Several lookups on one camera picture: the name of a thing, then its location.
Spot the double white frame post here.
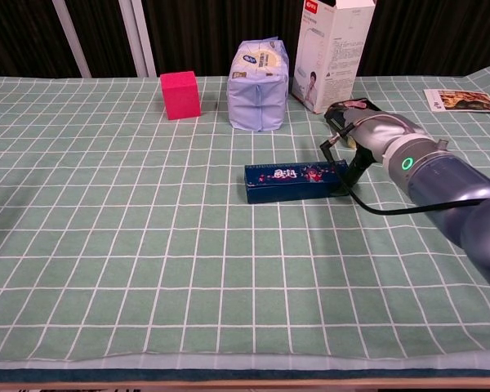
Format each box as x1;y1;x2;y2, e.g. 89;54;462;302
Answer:
118;0;158;78

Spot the green checked tablecloth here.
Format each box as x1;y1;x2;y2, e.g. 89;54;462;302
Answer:
0;66;490;371

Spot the white open carton box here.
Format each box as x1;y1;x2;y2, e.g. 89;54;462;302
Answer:
291;0;377;114

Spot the thin white frame post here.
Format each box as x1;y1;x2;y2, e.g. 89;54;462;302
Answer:
51;0;92;78

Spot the black gold luncheon meat can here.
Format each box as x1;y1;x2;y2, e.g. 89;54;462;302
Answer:
324;98;381;149

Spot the light blue tissue pack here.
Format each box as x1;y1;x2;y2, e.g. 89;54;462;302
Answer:
227;37;290;132

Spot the black pleated curtain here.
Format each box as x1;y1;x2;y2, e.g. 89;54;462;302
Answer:
0;0;490;78

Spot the printed photo card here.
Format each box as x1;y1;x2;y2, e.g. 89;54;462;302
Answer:
423;88;490;113

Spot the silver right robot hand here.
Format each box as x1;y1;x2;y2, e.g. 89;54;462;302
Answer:
336;109;429;197

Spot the blue glasses case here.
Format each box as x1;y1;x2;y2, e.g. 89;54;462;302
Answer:
243;159;350;204

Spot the pink foam cube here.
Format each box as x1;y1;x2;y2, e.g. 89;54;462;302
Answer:
159;70;202;121

